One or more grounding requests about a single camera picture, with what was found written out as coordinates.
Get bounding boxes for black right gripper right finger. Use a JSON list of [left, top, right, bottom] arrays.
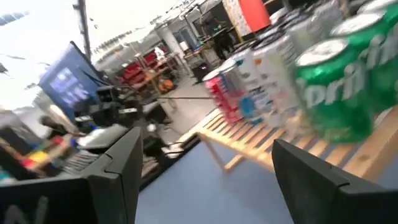
[[271, 138, 398, 224]]

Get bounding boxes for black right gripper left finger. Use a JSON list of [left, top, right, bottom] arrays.
[[0, 126, 144, 224]]

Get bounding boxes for green Sprite can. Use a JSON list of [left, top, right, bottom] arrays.
[[292, 37, 376, 144], [329, 11, 398, 114], [356, 0, 398, 16]]

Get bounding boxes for white Celsius can blue band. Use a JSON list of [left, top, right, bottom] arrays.
[[269, 7, 299, 29], [257, 26, 290, 47], [236, 49, 276, 128]]

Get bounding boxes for red cola can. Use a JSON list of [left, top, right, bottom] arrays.
[[201, 68, 245, 124]]

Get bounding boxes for small silver blue can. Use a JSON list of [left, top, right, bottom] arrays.
[[219, 58, 249, 124]]

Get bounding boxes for wooden slatted shelf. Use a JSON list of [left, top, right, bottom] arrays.
[[178, 105, 398, 184]]

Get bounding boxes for wooden table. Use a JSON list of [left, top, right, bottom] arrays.
[[0, 133, 74, 182]]

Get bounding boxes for blue display screen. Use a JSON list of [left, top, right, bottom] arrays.
[[38, 41, 104, 123]]

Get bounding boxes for blue-grey table mat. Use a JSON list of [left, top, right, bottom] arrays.
[[135, 141, 398, 224]]

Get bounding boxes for red bin shelving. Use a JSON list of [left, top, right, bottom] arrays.
[[117, 50, 175, 93]]

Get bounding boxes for orange machine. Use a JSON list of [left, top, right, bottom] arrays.
[[157, 79, 175, 95]]

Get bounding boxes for white robot figure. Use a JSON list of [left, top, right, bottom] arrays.
[[154, 46, 166, 62]]

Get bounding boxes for black computer tower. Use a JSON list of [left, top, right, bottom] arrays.
[[191, 60, 213, 84]]

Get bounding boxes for black standing desk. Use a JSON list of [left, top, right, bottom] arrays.
[[201, 17, 238, 60]]

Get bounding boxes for red panel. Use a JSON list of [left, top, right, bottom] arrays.
[[238, 0, 272, 34]]

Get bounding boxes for patterned cloth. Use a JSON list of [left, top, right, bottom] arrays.
[[221, 0, 253, 39]]

